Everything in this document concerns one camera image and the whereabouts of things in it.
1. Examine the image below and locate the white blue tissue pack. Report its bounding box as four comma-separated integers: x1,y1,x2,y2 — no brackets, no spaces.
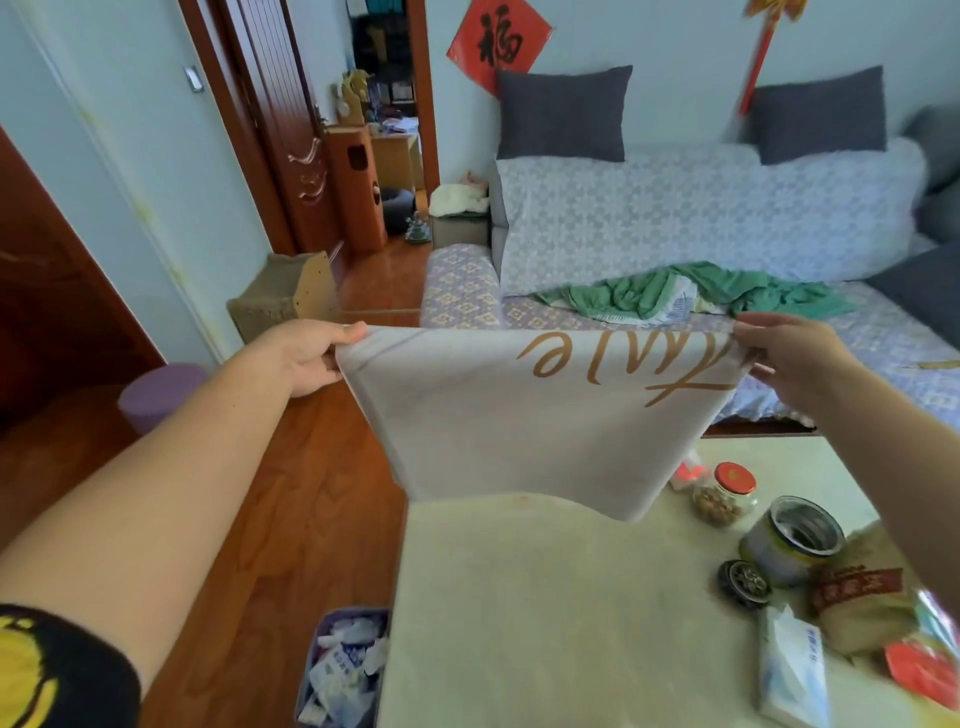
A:
754,602,834,728

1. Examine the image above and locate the small bin with lavender bag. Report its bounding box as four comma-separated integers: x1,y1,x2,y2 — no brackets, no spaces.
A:
292,605,393,728

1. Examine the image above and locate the grey open canister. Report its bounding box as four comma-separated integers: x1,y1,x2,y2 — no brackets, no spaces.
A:
737,493,849,589

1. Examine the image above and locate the person's right hand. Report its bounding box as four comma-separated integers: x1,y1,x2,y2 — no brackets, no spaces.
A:
731,312,865,412

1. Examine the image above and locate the dark brown wooden door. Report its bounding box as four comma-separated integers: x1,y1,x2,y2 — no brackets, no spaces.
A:
0,125,168,423

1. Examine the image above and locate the brown panelled inner door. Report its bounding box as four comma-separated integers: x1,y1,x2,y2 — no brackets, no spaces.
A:
212,0,348,262

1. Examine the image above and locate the grey side stool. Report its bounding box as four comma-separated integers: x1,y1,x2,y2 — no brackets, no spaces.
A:
429,212,494,252

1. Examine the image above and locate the green blanket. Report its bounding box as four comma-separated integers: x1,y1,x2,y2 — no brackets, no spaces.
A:
534,259,858,329

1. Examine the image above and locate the cream marble table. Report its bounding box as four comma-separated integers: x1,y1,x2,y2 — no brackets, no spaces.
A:
373,434,960,728

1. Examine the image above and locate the person's left hand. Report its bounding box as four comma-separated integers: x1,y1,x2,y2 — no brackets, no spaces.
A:
251,318,370,400

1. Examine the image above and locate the orange brown wooden cabinet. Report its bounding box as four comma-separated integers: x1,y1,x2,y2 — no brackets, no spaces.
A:
322,123,391,256

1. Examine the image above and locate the golden figurine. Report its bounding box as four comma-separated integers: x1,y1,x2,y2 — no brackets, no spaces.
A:
333,67,376,129

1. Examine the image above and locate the red gold knot decoration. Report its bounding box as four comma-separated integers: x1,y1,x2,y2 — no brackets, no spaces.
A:
737,0,809,119

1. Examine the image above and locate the red snack packet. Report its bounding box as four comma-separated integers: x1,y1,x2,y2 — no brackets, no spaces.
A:
881,587,960,712

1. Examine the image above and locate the purple quilted sofa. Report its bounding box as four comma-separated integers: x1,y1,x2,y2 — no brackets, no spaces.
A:
418,137,960,438

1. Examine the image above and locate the dark round basket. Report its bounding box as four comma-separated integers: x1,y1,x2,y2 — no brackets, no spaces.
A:
377,185,419,239

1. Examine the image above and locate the red brown doorway frame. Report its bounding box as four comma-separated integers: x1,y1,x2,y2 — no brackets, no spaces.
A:
176,0,443,258

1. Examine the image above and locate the person's black shirt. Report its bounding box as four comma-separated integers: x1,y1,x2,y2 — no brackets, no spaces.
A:
0,602,144,728

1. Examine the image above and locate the person's right forearm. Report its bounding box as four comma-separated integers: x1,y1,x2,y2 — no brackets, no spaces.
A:
815,365,960,625

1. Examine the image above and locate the red diamond paper poster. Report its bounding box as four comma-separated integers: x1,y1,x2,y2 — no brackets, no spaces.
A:
444,0,556,100

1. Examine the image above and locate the cluttered storage shelf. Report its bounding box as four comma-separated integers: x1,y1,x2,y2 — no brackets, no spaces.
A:
347,0,419,108

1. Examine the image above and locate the grey pillow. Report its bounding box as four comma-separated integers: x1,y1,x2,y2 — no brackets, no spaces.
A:
917,178,960,247
748,64,890,168
864,238,960,352
902,103,960,194
494,63,635,164

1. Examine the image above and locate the purple cylindrical stool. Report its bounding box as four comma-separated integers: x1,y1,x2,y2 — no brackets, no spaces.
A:
116,362,213,438

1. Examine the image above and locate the olive brown perforated box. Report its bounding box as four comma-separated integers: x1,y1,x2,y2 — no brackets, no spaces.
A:
225,249,344,348

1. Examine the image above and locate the white red tissue pack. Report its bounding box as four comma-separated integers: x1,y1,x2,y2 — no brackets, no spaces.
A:
668,448,712,494

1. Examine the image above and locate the person's left forearm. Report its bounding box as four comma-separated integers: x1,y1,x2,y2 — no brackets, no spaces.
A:
0,350,303,693

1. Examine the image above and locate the plain white tablecloth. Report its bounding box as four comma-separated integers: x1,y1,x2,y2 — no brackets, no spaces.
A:
333,322,760,526

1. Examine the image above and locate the red lid glass jar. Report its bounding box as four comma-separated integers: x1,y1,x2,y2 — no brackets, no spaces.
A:
689,461,760,530

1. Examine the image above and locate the dark patterned canister lid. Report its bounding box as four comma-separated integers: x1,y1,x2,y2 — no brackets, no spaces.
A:
714,557,775,612

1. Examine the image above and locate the light wooden desk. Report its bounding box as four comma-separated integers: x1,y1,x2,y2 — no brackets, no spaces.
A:
369,131,427,194

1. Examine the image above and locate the brown paper tea bag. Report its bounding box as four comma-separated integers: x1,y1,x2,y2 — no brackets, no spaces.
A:
806,519,925,659

